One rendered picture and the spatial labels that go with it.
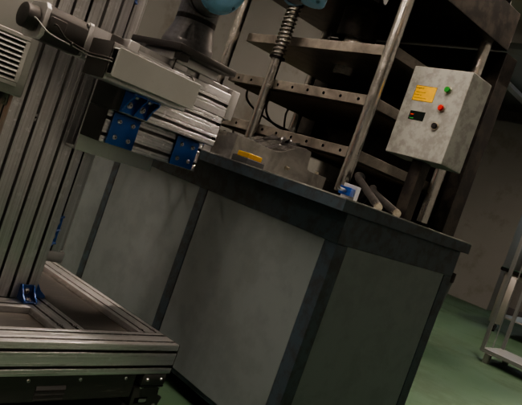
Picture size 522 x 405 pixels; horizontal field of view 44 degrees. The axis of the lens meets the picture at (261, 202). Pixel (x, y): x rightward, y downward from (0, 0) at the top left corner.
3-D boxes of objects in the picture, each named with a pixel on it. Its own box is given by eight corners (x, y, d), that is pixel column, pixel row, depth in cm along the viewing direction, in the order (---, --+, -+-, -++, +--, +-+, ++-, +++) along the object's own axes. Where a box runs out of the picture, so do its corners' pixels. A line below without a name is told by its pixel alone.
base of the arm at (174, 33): (182, 46, 172) (195, 10, 171) (149, 39, 181) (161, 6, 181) (220, 65, 183) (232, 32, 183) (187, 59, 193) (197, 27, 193)
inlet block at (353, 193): (343, 198, 206) (348, 182, 206) (329, 193, 209) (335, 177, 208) (356, 202, 218) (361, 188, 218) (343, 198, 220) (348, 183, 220)
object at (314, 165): (283, 182, 316) (295, 149, 316) (250, 171, 336) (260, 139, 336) (345, 205, 350) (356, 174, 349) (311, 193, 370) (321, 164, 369)
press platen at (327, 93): (371, 106, 288) (374, 96, 288) (227, 79, 370) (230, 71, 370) (453, 151, 338) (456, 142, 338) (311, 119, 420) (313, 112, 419)
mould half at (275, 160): (229, 158, 223) (242, 121, 222) (188, 145, 242) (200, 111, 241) (321, 191, 256) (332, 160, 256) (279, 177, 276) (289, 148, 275)
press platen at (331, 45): (393, 56, 290) (397, 46, 289) (246, 40, 371) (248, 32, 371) (468, 106, 337) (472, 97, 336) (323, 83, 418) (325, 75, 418)
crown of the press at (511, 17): (391, 56, 274) (440, -80, 271) (216, 38, 370) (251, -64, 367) (483, 117, 330) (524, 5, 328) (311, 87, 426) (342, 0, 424)
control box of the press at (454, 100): (348, 407, 265) (471, 69, 259) (299, 374, 287) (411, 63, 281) (379, 407, 280) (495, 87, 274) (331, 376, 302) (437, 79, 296)
